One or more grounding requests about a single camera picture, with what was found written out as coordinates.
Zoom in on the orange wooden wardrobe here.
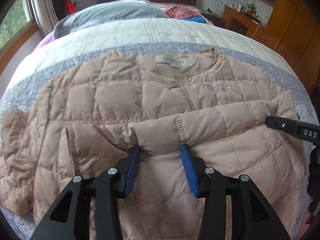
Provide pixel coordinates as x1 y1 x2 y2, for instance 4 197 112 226
259 0 319 93

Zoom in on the wood framed side window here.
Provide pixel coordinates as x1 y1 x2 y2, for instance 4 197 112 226
1 0 39 73

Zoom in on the beige curtain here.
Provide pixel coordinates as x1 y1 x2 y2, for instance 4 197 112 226
30 0 58 37

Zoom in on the beige quilted jacket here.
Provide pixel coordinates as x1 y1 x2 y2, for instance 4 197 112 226
1 48 306 239

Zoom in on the wooden desk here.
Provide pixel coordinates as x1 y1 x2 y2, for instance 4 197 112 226
221 5 264 41

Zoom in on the grey floral quilted bedspread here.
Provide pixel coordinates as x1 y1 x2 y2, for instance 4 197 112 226
1 18 318 239

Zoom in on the grey pillow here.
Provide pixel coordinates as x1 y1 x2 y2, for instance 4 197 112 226
53 1 169 40

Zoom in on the red patterned cloth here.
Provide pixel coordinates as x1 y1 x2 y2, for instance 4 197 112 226
163 5 202 20

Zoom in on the black gloved right hand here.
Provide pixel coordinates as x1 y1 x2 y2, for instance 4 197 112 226
307 146 319 214

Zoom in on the blue cloth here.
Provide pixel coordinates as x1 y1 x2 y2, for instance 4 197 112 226
184 17 207 24

